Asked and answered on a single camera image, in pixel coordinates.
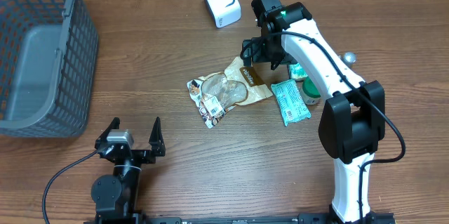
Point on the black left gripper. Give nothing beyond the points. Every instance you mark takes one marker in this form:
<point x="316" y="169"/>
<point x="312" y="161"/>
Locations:
<point x="146" y="154"/>

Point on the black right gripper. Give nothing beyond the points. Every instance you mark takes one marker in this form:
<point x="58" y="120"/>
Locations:
<point x="256" y="55"/>

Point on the teal tissue pack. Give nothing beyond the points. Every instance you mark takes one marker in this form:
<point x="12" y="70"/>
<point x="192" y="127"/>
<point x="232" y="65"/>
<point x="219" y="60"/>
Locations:
<point x="297" y="72"/>

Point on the green lidded white jar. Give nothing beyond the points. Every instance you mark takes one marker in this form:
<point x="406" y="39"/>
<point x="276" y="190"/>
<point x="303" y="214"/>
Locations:
<point x="309" y="92"/>

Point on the teal wipes packet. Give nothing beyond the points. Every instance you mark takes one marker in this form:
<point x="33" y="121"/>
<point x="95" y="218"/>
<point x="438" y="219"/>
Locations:
<point x="291" y="104"/>

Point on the beige brown snack bag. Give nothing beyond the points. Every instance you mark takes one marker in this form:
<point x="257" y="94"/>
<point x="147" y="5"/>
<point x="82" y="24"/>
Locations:
<point x="218" y="93"/>

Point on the yellow dish soap bottle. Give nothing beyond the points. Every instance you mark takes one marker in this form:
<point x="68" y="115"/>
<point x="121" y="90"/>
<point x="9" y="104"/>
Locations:
<point x="348" y="58"/>

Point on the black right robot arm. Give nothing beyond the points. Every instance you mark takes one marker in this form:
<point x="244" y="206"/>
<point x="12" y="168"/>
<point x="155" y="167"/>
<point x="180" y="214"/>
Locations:
<point x="352" y="122"/>

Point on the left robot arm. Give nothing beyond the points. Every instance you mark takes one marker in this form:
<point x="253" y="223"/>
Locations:
<point x="115" y="195"/>

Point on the white barcode scanner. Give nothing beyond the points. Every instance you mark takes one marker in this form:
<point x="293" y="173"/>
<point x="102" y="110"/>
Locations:
<point x="224" y="12"/>

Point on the grey plastic mesh basket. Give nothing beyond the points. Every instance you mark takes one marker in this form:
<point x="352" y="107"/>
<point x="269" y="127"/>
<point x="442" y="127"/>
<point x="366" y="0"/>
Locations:
<point x="49" y="52"/>

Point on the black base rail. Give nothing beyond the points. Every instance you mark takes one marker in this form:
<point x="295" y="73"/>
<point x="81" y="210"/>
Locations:
<point x="302" y="218"/>

